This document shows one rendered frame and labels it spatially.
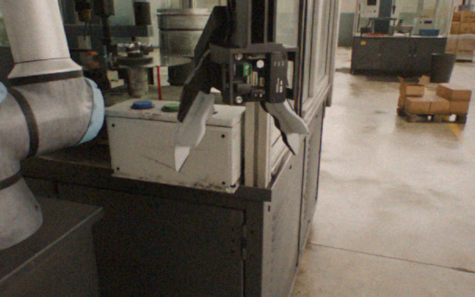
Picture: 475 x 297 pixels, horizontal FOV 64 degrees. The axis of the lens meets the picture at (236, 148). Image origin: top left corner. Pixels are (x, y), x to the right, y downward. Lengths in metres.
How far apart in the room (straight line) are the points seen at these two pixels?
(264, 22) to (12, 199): 0.48
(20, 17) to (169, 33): 1.20
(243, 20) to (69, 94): 0.40
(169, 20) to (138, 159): 1.11
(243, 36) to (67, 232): 0.45
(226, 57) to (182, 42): 1.47
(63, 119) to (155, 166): 0.22
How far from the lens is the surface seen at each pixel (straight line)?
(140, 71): 1.18
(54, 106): 0.68
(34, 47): 0.70
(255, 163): 0.77
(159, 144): 0.78
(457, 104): 4.61
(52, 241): 0.67
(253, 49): 0.36
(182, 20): 1.82
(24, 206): 0.69
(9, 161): 0.67
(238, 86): 0.36
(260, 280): 0.92
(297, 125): 0.43
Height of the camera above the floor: 1.08
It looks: 19 degrees down
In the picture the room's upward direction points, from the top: straight up
